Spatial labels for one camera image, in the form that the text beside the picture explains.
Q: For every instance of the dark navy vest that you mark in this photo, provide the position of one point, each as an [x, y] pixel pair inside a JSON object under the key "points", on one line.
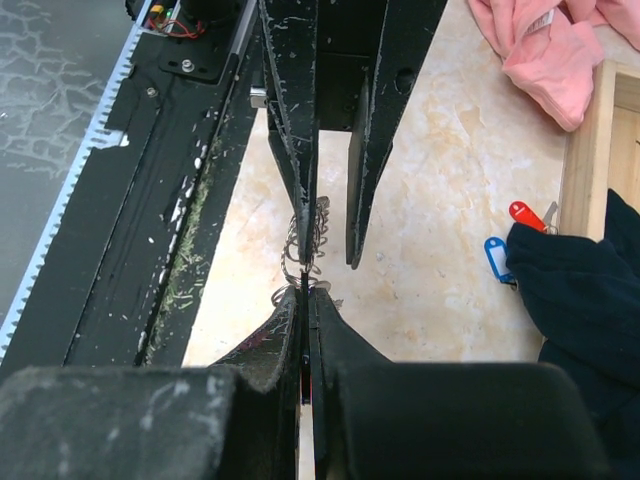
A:
{"points": [[583, 297]]}

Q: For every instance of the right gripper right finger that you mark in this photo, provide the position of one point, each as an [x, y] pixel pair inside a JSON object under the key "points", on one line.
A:
{"points": [[333, 346]]}

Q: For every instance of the pink cloth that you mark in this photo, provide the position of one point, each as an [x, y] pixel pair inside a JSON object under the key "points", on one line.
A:
{"points": [[549, 49]]}

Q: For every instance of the small silver key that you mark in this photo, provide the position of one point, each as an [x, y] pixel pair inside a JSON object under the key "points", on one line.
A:
{"points": [[548, 219]]}

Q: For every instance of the red key tag left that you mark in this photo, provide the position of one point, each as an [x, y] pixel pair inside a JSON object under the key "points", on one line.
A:
{"points": [[521, 213]]}

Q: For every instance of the blue key tag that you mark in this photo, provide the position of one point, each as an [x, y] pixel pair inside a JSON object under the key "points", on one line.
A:
{"points": [[496, 252]]}

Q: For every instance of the wooden clothes rack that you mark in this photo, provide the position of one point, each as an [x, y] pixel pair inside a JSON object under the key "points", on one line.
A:
{"points": [[602, 154]]}

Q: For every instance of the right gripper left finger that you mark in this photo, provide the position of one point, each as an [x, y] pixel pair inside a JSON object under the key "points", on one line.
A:
{"points": [[262, 435]]}

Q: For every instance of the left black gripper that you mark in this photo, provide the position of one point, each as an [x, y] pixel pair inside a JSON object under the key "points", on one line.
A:
{"points": [[322, 62]]}

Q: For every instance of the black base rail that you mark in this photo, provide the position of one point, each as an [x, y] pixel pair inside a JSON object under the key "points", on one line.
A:
{"points": [[122, 137]]}

